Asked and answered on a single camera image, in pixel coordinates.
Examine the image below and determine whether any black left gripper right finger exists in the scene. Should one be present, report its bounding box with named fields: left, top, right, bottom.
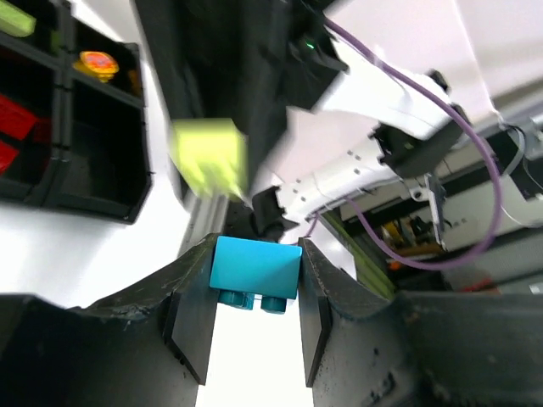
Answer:
left=299, top=239, right=542, bottom=406

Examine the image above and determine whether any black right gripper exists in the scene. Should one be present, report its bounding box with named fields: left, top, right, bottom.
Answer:
left=135, top=0, right=347, bottom=192

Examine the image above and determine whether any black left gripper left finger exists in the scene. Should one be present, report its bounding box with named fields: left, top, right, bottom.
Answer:
left=1, top=233, right=218, bottom=406

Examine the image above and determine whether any lime green small lego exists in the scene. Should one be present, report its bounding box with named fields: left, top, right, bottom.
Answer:
left=170, top=119, right=248, bottom=198

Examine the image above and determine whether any teal lego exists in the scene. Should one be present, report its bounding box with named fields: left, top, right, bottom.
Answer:
left=210, top=236, right=302, bottom=314

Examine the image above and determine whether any orange rounded lego brick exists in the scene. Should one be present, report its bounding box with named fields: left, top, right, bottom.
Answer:
left=73, top=51, right=120, bottom=83

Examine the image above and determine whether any black four-compartment tray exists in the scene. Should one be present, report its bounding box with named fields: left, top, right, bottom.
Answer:
left=1, top=1, right=152, bottom=223

